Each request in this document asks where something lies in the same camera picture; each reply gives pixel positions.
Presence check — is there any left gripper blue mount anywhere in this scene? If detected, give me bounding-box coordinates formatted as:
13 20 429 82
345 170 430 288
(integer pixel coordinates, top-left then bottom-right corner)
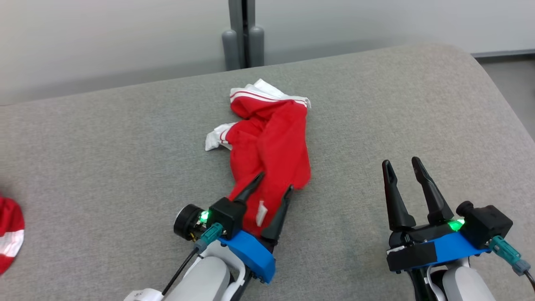
217 171 294 285

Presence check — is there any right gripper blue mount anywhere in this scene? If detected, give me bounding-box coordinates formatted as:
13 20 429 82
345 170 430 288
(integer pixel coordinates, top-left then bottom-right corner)
382 157 492 273

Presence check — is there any red shorts white stripe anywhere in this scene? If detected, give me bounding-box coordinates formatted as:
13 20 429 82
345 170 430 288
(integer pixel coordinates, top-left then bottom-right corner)
0 196 25 276

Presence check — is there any right arm cable teal connector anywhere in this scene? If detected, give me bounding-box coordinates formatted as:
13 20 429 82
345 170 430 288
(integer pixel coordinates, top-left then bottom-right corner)
489 235 535 290

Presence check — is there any red Bulls 23 jersey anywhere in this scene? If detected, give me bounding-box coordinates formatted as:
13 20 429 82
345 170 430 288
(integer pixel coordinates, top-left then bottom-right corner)
205 79 312 239

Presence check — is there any left arm cable teal connector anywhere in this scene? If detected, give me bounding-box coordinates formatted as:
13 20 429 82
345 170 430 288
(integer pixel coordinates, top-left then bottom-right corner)
161 223 224 296

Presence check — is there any arm cable teal connector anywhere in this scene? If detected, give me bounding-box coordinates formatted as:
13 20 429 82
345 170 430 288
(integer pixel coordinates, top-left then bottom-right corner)
489 235 535 290
161 223 224 296

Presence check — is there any grey partition post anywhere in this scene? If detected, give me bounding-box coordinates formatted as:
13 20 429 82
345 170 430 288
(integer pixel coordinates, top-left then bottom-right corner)
228 0 256 69

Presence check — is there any grey cylindrical partition foot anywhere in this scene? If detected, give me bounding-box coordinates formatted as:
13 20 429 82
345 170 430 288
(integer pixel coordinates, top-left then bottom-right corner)
222 28 241 71
249 26 265 67

